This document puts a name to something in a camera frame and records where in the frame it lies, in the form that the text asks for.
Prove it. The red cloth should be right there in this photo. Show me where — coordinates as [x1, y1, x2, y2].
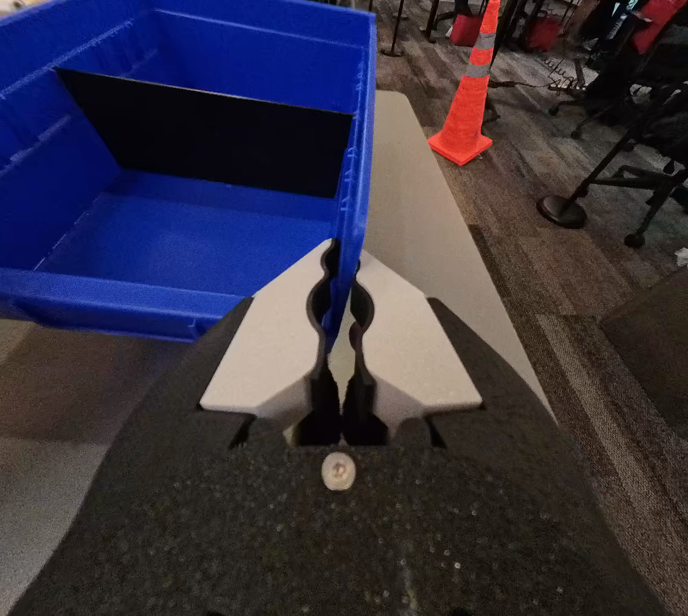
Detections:
[631, 0, 688, 55]

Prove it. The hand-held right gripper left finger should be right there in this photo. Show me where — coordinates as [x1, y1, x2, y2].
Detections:
[199, 238, 345, 446]

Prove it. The black stand with round base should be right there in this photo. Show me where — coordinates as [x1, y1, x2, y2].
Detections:
[537, 105, 673, 229]

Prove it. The red floor bin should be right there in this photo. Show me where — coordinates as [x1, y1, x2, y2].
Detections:
[524, 16, 562, 51]
[450, 14, 484, 47]

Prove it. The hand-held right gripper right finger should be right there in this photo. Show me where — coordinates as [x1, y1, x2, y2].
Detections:
[344, 250, 483, 446]

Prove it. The blue plastic bin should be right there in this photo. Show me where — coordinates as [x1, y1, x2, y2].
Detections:
[0, 0, 377, 345]

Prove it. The orange traffic cone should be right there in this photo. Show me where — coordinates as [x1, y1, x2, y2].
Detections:
[428, 0, 502, 166]

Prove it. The black bin divider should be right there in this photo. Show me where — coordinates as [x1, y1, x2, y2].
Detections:
[55, 68, 354, 199]

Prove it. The black office chair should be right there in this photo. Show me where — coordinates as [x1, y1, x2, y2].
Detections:
[548, 8, 688, 248]

